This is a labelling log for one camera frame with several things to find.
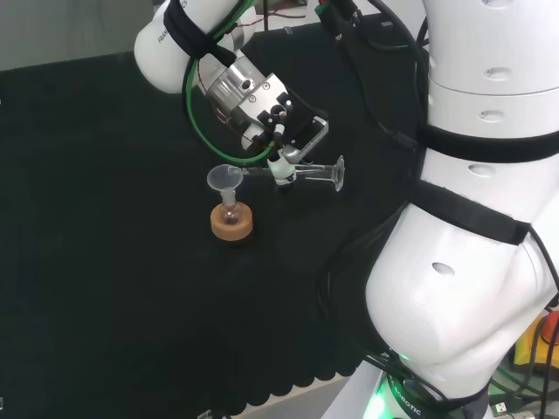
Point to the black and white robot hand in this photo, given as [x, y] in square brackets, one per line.
[297, 126]

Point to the clear graduated cylinder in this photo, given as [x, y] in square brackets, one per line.
[316, 171]

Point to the clear round-bottom flask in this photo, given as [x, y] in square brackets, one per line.
[230, 213]

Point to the clear plastic funnel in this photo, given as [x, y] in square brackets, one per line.
[223, 176]

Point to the black bench cloth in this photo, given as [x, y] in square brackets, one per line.
[109, 218]

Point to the yellow stop button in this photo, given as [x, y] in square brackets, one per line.
[539, 345]

